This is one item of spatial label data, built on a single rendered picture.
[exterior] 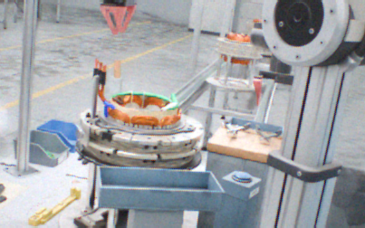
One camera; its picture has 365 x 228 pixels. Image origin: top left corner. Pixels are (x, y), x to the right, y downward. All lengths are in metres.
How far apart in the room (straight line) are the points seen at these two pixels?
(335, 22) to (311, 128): 0.20
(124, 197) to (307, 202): 0.34
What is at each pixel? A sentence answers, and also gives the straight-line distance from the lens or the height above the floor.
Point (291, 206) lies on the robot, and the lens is 0.94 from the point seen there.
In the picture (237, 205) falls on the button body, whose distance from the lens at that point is 1.18.
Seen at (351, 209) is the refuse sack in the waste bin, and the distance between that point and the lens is 2.72.
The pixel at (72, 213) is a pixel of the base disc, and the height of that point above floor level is 0.80.
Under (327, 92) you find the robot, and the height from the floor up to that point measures 1.31.
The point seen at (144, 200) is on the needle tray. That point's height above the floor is 1.04.
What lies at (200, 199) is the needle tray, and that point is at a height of 1.05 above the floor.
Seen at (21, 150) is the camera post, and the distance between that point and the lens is 1.72.
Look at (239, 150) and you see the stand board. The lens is 1.31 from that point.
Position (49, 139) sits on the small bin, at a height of 0.83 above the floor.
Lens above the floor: 1.46
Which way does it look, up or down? 15 degrees down
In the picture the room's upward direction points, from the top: 8 degrees clockwise
